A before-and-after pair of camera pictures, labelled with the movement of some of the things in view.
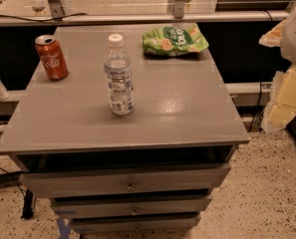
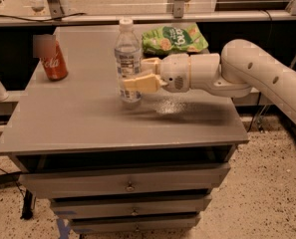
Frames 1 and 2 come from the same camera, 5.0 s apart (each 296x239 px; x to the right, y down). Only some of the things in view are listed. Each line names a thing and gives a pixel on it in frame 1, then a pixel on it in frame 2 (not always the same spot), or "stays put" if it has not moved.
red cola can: [51, 56] stays put
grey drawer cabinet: [149, 170] stays put
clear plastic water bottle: [119, 76] → [128, 61]
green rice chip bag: [173, 40] stays put
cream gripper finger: [273, 38] → [174, 69]
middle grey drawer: [65, 207] stays put
